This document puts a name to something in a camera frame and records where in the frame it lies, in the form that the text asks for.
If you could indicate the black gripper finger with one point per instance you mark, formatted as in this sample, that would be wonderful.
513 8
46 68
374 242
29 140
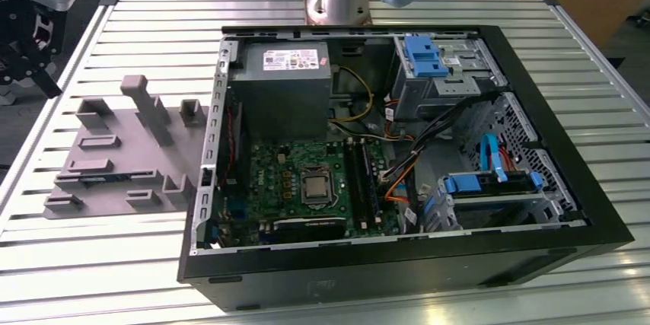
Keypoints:
48 77
9 68

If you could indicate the black RAM slot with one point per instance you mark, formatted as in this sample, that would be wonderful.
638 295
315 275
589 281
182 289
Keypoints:
351 184
358 184
363 184

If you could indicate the grey parts rack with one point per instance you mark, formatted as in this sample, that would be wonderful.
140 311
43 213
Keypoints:
132 142

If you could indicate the grey power supply unit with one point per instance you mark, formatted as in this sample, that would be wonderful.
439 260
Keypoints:
284 104

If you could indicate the green motherboard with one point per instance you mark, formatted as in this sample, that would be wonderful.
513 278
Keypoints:
264 157

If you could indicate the silver CPU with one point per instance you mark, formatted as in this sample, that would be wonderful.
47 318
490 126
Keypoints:
316 187

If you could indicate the black graphics card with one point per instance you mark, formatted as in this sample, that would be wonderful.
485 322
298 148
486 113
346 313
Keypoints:
304 230

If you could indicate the blue drive latch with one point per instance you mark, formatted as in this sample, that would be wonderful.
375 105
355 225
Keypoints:
423 58

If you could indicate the black PC case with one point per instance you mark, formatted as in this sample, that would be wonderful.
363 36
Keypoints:
355 275

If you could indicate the silver drive cage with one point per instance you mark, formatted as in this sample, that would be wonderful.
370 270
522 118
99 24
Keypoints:
457 85

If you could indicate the hard disk in blue carrier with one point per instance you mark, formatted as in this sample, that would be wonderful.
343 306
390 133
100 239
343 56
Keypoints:
465 184

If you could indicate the silver disk bay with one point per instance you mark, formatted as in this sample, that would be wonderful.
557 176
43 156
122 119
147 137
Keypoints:
507 199

